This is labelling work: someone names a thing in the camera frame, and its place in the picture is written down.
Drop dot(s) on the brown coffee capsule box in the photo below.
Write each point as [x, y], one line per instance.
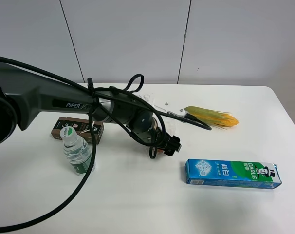
[81, 126]

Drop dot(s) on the clear water bottle green label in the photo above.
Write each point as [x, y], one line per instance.
[76, 150]

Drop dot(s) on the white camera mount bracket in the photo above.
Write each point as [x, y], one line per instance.
[168, 108]

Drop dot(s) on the orange pastry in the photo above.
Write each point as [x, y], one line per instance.
[171, 129]

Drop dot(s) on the blue Darlie toothpaste box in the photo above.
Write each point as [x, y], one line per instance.
[243, 174]

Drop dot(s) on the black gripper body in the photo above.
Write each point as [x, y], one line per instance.
[168, 146]

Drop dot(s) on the toy corn cob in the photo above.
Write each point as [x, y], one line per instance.
[212, 117]

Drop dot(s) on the white cardboard box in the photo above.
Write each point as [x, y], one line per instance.
[149, 98]

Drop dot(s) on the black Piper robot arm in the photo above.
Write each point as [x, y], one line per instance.
[25, 91]

